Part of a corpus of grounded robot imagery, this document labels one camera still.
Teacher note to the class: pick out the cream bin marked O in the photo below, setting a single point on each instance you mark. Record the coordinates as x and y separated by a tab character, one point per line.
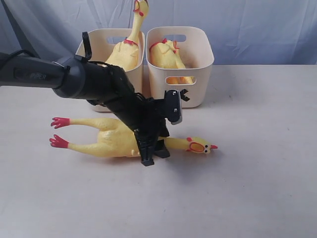
102	42

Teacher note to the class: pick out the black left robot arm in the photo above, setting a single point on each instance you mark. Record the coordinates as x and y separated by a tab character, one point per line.
102	84

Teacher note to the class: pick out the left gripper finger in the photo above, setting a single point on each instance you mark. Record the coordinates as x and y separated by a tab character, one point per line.
172	106
149	145

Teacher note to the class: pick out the headless yellow chicken body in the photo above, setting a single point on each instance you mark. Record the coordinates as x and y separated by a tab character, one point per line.
165	54

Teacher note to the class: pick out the yellow rubber chicken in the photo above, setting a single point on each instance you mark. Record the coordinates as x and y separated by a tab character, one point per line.
125	53
115	139

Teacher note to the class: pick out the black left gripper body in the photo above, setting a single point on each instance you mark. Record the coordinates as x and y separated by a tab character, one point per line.
145	117

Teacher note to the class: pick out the grey backdrop curtain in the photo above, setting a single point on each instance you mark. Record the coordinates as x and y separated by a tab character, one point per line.
240	31

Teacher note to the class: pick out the cream bin marked X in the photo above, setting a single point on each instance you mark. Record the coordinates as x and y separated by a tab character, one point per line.
195	51

